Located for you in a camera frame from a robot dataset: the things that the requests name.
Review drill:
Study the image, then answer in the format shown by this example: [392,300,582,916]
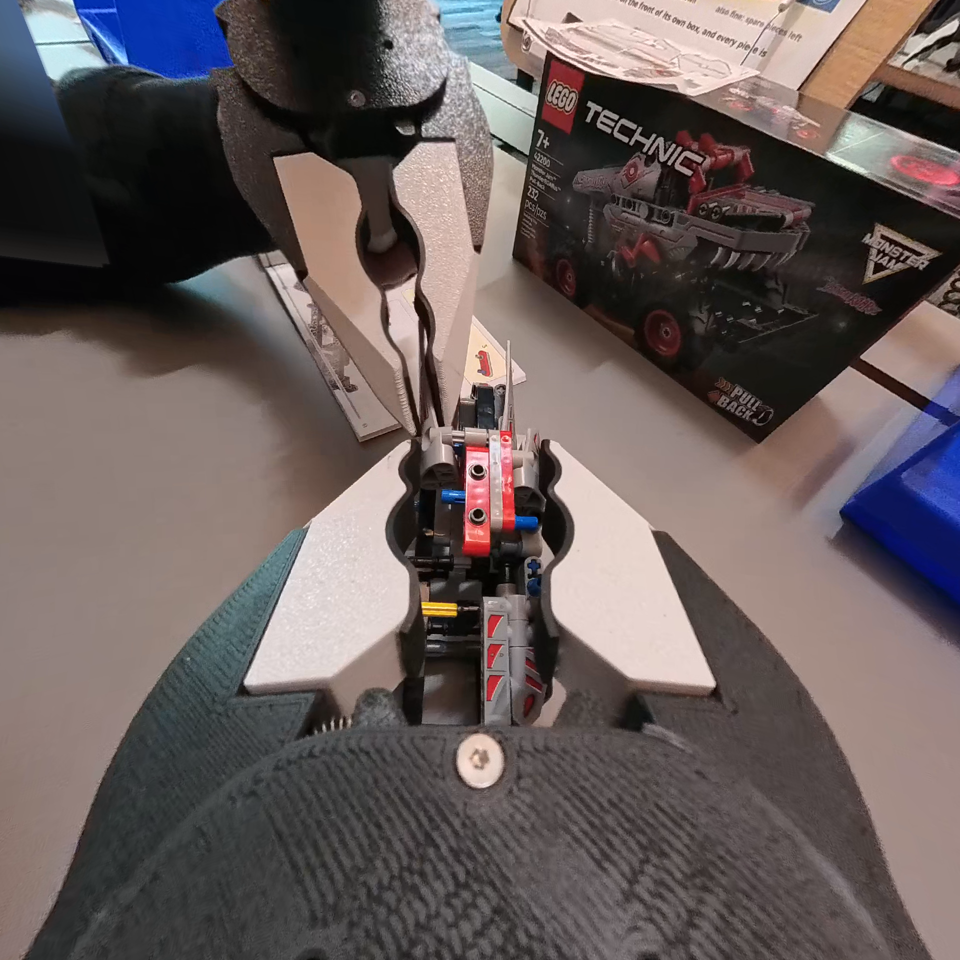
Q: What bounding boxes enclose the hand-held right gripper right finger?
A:
[538,438,719,699]

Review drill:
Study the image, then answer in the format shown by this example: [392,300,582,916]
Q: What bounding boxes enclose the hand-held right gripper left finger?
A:
[242,438,427,705]

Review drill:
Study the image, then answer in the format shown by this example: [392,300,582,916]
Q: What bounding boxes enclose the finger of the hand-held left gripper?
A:
[388,137,483,425]
[272,148,420,438]

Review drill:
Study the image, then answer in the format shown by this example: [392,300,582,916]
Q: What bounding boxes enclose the toy truck chassis model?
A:
[408,337,565,729]

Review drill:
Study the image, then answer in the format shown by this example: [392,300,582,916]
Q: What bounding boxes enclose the person's left forearm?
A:
[0,66,301,301]

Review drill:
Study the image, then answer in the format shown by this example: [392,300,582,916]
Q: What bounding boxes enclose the grey desk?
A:
[0,60,960,960]

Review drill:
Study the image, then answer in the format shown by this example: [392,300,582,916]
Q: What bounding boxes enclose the person's left hand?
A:
[362,241,421,294]

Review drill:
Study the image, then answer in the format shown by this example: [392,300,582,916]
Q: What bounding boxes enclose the building instruction booklet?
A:
[258,251,528,444]

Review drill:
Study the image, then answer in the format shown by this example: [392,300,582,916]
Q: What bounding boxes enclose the blue plastic bin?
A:
[838,366,960,610]
[75,0,235,80]

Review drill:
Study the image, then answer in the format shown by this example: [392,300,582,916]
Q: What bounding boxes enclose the black toy set box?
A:
[512,51,960,445]

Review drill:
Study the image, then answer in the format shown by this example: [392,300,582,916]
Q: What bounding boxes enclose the crumpled clear plastic bag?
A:
[517,16,762,97]

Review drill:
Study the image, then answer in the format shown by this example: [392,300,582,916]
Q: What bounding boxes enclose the white printed instruction sheet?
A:
[517,0,875,95]

